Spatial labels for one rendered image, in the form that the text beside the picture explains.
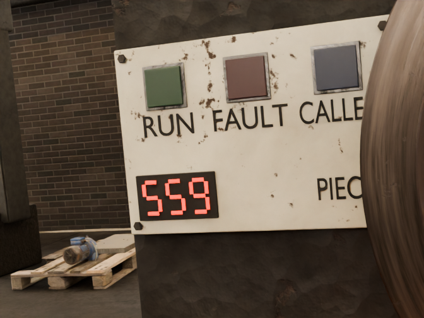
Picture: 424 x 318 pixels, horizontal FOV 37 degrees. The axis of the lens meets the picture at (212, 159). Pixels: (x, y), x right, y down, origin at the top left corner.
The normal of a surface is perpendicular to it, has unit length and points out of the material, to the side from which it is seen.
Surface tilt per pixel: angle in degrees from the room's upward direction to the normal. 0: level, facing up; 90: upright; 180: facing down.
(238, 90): 90
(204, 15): 90
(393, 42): 90
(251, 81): 90
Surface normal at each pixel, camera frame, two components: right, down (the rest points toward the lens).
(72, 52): -0.31, 0.08
